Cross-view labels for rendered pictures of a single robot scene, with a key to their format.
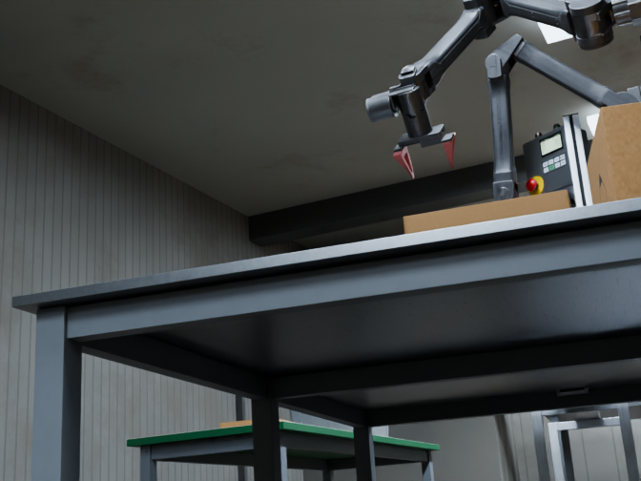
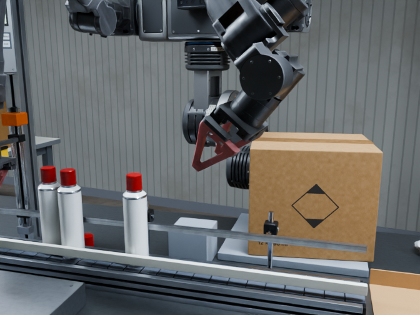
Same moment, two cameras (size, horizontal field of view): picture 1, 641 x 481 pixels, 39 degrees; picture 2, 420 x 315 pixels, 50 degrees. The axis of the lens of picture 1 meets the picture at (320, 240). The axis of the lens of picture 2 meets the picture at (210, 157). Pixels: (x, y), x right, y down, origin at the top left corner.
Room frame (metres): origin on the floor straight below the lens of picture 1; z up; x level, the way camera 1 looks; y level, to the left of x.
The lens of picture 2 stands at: (1.98, 0.43, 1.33)
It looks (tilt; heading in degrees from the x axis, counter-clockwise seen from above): 13 degrees down; 268
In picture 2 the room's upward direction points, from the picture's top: straight up
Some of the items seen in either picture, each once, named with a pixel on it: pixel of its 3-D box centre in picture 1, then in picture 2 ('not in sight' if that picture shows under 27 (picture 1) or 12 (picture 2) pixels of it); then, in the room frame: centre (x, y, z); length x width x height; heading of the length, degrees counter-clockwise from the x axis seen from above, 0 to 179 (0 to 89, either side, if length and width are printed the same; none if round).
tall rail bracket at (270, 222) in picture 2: not in sight; (269, 249); (1.81, -0.49, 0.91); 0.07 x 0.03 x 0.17; 72
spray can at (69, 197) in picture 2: not in sight; (70, 213); (2.25, -0.55, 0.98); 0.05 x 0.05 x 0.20
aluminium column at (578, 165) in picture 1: (588, 224); (20, 120); (2.43, -0.76, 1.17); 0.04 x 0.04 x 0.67; 72
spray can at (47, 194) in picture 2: not in sight; (51, 210); (2.31, -0.57, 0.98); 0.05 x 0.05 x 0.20
